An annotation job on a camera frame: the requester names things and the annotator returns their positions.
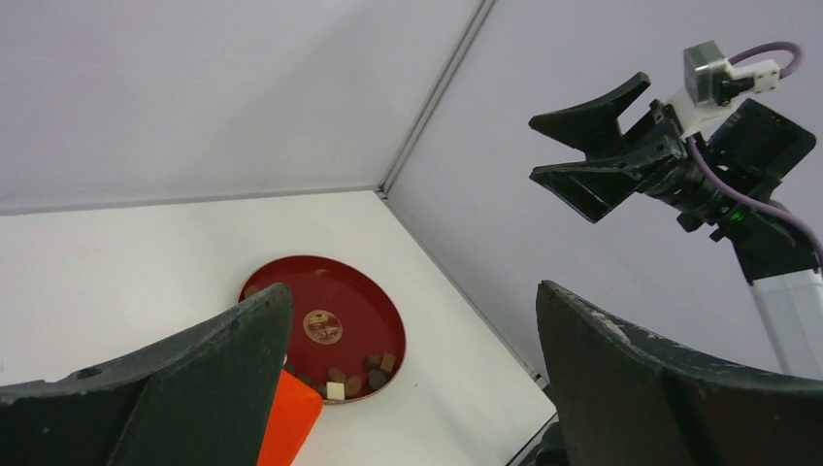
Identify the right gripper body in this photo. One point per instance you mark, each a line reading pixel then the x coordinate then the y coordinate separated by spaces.
pixel 660 164

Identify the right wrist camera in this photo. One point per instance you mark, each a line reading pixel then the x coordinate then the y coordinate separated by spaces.
pixel 714 88

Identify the red round tray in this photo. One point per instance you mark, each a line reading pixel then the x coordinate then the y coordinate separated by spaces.
pixel 345 327

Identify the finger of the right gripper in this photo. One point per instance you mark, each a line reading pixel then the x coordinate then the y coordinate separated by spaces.
pixel 591 188
pixel 593 127

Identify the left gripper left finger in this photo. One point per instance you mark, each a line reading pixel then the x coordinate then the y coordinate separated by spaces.
pixel 202 396

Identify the orange box lid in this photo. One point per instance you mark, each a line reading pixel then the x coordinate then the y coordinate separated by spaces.
pixel 294 412

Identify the white square chocolate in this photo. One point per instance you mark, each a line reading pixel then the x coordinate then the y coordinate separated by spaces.
pixel 335 391

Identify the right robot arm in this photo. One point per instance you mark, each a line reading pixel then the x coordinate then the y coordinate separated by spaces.
pixel 716 164

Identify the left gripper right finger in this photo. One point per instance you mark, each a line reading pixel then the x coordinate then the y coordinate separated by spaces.
pixel 625 395

